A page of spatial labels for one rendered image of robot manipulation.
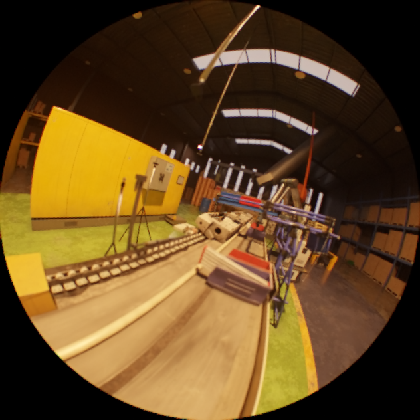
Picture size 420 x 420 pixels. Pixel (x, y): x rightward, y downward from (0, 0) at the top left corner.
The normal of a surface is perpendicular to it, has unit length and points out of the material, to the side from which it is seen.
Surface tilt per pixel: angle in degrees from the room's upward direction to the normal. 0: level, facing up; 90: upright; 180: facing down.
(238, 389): 1
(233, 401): 0
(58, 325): 0
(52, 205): 90
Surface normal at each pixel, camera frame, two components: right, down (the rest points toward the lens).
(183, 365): 0.31, -0.94
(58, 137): 0.88, 0.33
